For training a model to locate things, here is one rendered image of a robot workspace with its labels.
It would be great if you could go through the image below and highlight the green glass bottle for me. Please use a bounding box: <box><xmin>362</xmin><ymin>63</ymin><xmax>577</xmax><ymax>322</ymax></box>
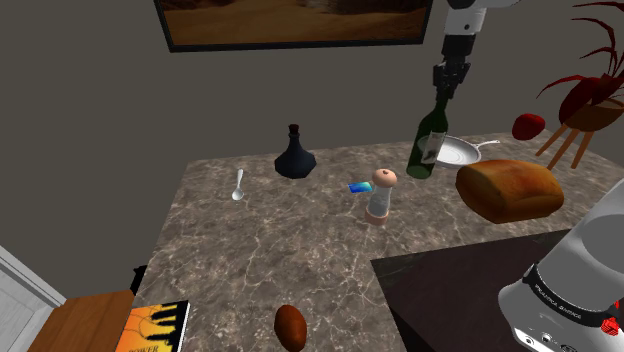
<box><xmin>405</xmin><ymin>92</ymin><xmax>450</xmax><ymax>181</ymax></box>

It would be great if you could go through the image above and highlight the white frying pan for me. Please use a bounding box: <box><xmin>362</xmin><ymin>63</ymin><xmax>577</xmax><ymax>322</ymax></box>
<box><xmin>416</xmin><ymin>134</ymin><xmax>502</xmax><ymax>170</ymax></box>

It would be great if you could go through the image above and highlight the red round fruit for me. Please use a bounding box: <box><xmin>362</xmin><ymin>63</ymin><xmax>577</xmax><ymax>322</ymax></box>
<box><xmin>511</xmin><ymin>113</ymin><xmax>547</xmax><ymax>142</ymax></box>

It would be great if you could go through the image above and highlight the brown bread loaf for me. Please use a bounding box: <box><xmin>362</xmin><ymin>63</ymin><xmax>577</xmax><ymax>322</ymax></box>
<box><xmin>455</xmin><ymin>159</ymin><xmax>566</xmax><ymax>225</ymax></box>

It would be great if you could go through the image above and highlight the red potted plant wooden stand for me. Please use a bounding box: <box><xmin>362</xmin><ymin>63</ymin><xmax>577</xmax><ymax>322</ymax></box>
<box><xmin>535</xmin><ymin>0</ymin><xmax>624</xmax><ymax>171</ymax></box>

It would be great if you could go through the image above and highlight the dark blue vase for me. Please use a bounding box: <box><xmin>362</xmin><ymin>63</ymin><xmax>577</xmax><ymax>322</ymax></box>
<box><xmin>273</xmin><ymin>123</ymin><xmax>318</xmax><ymax>180</ymax></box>

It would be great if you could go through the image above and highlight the dark robot stand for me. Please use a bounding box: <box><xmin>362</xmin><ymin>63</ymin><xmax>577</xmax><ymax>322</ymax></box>
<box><xmin>370</xmin><ymin>228</ymin><xmax>573</xmax><ymax>352</ymax></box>

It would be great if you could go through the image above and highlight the silver spoon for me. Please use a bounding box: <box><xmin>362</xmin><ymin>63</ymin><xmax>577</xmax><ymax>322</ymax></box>
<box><xmin>231</xmin><ymin>168</ymin><xmax>245</xmax><ymax>202</ymax></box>

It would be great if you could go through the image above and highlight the brown potato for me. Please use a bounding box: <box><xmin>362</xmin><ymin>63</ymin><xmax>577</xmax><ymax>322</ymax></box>
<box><xmin>273</xmin><ymin>304</ymin><xmax>309</xmax><ymax>352</ymax></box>

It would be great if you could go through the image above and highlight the orange and black book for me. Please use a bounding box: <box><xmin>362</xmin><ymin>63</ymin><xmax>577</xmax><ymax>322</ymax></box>
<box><xmin>114</xmin><ymin>300</ymin><xmax>191</xmax><ymax>352</ymax></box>

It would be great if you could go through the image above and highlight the brown wooden table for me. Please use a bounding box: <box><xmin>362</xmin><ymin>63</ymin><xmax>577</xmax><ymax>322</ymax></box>
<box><xmin>26</xmin><ymin>289</ymin><xmax>136</xmax><ymax>352</ymax></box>

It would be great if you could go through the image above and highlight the white panelled door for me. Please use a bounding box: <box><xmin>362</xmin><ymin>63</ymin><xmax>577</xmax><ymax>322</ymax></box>
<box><xmin>0</xmin><ymin>243</ymin><xmax>67</xmax><ymax>352</ymax></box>

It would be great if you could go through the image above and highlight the framed desert wall picture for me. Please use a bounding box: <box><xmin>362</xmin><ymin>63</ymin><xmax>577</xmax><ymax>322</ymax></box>
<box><xmin>153</xmin><ymin>0</ymin><xmax>434</xmax><ymax>54</ymax></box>

